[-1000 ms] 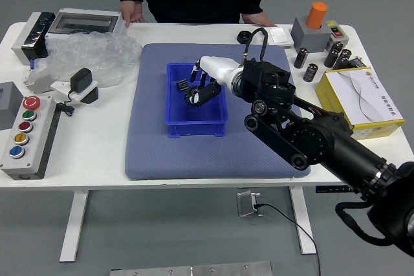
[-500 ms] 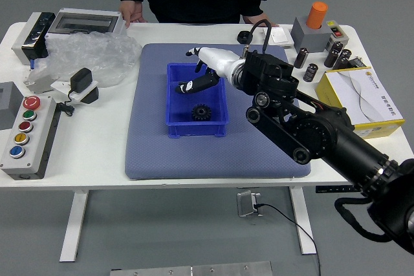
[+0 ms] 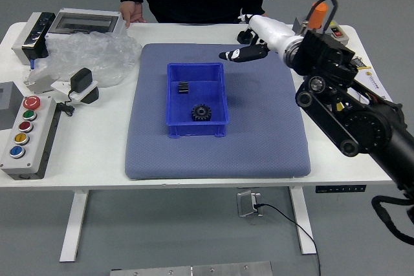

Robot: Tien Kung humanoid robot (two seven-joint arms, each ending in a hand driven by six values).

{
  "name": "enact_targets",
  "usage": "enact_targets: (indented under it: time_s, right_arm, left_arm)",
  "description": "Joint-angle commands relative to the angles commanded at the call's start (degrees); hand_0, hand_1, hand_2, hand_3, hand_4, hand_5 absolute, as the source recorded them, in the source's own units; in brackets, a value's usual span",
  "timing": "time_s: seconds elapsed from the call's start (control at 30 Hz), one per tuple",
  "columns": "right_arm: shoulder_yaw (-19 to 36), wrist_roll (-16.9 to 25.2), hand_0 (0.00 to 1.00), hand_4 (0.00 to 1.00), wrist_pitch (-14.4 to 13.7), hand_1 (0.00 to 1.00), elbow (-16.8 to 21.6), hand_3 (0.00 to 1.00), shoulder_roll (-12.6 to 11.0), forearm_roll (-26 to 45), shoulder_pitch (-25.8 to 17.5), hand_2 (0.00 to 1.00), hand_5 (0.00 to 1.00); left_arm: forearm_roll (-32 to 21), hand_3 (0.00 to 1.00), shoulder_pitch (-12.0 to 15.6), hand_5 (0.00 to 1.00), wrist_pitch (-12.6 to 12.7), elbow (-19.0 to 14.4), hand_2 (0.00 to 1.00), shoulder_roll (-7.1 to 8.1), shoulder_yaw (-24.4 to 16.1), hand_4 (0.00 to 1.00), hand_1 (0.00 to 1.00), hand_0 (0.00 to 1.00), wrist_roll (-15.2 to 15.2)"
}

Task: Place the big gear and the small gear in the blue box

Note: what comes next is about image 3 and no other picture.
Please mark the white black-lid enclosure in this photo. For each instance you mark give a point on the white black-lid enclosure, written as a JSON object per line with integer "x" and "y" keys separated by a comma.
{"x": 29, "y": 40}

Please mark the black table control panel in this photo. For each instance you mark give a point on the black table control panel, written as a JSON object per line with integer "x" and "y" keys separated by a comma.
{"x": 339, "y": 189}

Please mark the grey square box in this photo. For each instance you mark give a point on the grey square box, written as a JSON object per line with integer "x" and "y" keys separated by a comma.
{"x": 9, "y": 114}

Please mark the orange cylinder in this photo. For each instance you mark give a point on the orange cylinder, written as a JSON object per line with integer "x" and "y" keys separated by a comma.
{"x": 318, "y": 14}

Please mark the clear plastic bag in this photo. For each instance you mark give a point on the clear plastic bag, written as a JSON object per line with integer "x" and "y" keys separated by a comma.
{"x": 90, "y": 53}

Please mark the yellow white carton box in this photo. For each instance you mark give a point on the yellow white carton box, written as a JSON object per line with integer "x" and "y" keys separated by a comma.
{"x": 372, "y": 79}

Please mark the small blue part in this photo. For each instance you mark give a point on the small blue part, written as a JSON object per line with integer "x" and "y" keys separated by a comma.
{"x": 32, "y": 64}

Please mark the person's right hand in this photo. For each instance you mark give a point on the person's right hand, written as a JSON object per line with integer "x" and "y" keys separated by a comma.
{"x": 129, "y": 12}

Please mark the silver metal plate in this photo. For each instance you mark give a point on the silver metal plate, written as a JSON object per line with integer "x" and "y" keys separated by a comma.
{"x": 191, "y": 270}

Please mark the blue push button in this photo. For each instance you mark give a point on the blue push button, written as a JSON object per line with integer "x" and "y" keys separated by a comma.
{"x": 16, "y": 151}

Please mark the white socket plate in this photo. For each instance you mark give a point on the white socket plate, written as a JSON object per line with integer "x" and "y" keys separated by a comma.
{"x": 61, "y": 87}

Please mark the white red-button switch box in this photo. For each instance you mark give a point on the white red-button switch box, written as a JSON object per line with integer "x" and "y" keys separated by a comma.
{"x": 338, "y": 33}

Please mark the red mushroom stop button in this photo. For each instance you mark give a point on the red mushroom stop button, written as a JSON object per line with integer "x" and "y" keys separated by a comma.
{"x": 31, "y": 103}

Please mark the small black labelled component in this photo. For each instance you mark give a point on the small black labelled component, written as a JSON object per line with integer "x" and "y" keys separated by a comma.
{"x": 359, "y": 62}

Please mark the blue plastic box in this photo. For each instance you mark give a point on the blue plastic box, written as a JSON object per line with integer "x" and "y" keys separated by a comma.
{"x": 200, "y": 95}

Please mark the black power adapter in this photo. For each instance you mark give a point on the black power adapter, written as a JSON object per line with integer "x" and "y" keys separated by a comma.
{"x": 81, "y": 79}

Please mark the grey push-button control box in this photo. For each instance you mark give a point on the grey push-button control box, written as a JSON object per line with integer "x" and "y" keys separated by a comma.
{"x": 30, "y": 159}

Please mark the grey-blue padded mat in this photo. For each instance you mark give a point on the grey-blue padded mat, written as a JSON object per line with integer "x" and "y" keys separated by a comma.
{"x": 258, "y": 146}

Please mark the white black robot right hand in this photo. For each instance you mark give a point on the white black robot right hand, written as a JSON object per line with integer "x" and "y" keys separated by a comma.
{"x": 271, "y": 32}

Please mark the yellow push button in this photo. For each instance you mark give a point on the yellow push button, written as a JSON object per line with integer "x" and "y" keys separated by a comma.
{"x": 21, "y": 138}

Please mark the silver device under table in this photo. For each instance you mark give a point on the silver device under table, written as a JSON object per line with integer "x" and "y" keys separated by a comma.
{"x": 246, "y": 204}

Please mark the white clear-lid distribution box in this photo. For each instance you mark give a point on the white clear-lid distribution box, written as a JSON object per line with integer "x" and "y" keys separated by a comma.
{"x": 84, "y": 24}

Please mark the small black gear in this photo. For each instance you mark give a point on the small black gear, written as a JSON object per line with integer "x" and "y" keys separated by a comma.
{"x": 183, "y": 88}

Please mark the red flat push button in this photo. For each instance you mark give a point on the red flat push button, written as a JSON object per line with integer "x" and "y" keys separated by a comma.
{"x": 25, "y": 126}

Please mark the big black gear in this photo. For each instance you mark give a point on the big black gear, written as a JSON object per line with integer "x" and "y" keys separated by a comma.
{"x": 201, "y": 112}

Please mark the green push button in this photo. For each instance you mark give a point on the green push button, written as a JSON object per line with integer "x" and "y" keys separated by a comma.
{"x": 29, "y": 115}

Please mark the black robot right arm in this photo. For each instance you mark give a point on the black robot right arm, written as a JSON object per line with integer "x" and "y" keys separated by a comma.
{"x": 355, "y": 121}

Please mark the white table leg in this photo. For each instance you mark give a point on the white table leg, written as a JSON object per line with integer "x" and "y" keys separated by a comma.
{"x": 304, "y": 224}
{"x": 72, "y": 227}

